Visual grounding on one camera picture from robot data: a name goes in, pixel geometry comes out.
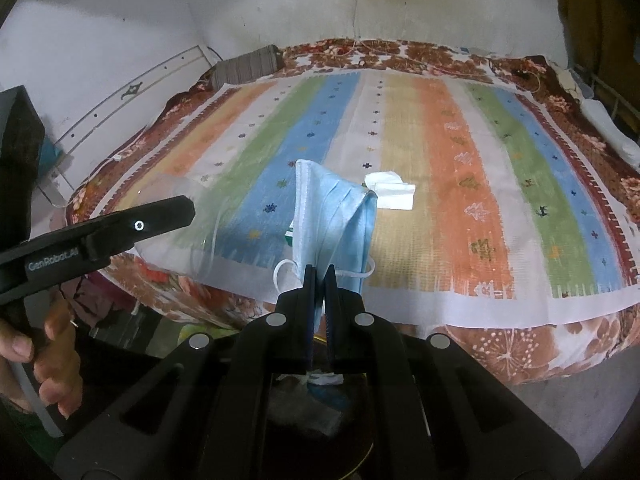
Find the dark trash bin gold rim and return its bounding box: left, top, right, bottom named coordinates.
left=265, top=340, right=431, bottom=480

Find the yellow green cloth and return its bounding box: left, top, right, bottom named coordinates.
left=175, top=322, right=236, bottom=343

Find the clear plastic bag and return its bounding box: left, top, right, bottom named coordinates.
left=192, top=195, right=236, bottom=281

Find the dark clothes pile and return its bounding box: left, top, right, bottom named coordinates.
left=60, top=270, right=146, bottom=331

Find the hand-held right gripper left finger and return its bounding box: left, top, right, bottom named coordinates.
left=52, top=265, right=321, bottom=480

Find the white bed headboard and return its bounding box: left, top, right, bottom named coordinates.
left=50, top=45, right=216, bottom=206

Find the grey striped pillow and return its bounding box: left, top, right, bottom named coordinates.
left=210, top=44, right=286, bottom=91

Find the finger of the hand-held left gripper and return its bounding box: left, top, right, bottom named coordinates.
left=80, top=196, right=197, bottom=261

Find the person's left hand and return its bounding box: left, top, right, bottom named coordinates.
left=0, top=292, right=83, bottom=421

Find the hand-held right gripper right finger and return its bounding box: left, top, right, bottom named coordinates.
left=322, top=265, right=583, bottom=480

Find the yellow curtain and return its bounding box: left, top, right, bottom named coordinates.
left=557, top=0, right=640, bottom=76

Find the blue face mask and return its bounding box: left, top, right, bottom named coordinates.
left=272, top=159, right=378, bottom=296

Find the white crumpled tissue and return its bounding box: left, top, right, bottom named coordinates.
left=363, top=171, right=417, bottom=211

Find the blue white packet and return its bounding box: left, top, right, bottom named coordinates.
left=272, top=385, right=351, bottom=436

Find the white bolster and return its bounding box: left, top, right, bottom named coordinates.
left=580, top=97, right=640, bottom=171

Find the striped colourful blanket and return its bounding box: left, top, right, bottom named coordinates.
left=97, top=67, right=640, bottom=326

